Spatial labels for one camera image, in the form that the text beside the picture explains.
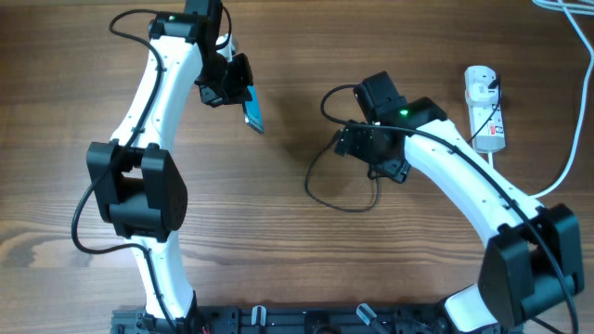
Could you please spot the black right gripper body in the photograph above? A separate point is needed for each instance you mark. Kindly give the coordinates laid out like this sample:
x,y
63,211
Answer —
x,y
367,147

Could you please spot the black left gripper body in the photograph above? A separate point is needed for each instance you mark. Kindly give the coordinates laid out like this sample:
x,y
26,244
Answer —
x,y
222,81

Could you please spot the blue screen smartphone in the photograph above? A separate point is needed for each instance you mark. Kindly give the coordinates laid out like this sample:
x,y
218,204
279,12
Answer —
x,y
252,113

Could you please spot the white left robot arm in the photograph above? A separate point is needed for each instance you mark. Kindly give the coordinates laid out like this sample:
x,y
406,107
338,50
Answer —
x,y
134,180

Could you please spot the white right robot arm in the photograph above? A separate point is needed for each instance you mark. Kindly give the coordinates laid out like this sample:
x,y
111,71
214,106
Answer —
x,y
532,254

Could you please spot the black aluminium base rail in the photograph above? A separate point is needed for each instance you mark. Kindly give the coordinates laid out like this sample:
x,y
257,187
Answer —
x,y
399,319

